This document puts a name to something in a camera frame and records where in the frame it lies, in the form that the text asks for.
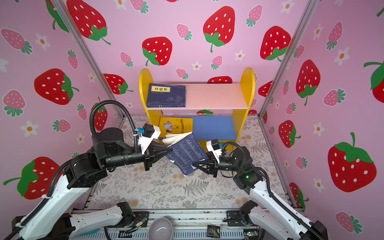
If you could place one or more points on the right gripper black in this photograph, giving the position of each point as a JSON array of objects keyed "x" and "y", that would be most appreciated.
[{"x": 212, "y": 167}]

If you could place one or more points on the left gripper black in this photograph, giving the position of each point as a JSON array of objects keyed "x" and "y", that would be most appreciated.
[{"x": 153, "y": 153}]

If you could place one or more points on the yellow cartoon cover book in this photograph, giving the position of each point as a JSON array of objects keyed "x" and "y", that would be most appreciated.
[{"x": 172, "y": 125}]

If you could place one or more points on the navy blue book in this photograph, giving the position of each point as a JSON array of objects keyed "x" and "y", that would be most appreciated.
[{"x": 159, "y": 105}]

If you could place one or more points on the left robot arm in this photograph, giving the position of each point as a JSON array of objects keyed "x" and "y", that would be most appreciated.
[{"x": 50, "y": 220}]

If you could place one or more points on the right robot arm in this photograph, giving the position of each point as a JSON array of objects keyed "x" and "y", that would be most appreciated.
[{"x": 265, "y": 209}]

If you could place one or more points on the yellow pink blue bookshelf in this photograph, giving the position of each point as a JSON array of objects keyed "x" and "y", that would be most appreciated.
[{"x": 235, "y": 97}]

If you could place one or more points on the small black circuit board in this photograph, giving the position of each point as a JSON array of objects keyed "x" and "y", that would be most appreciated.
[{"x": 213, "y": 231}]

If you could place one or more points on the grey bowl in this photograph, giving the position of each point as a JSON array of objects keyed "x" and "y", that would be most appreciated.
[{"x": 161, "y": 229}]

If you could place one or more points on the green lit circuit board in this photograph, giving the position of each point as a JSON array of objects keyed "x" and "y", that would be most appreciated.
[{"x": 251, "y": 235}]

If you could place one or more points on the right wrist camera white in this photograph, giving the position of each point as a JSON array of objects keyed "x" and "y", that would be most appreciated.
[{"x": 215, "y": 147}]

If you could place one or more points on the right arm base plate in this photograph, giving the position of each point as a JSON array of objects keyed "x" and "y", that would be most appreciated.
[{"x": 236, "y": 219}]

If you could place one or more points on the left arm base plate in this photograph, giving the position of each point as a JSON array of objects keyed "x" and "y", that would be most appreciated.
[{"x": 135, "y": 219}]

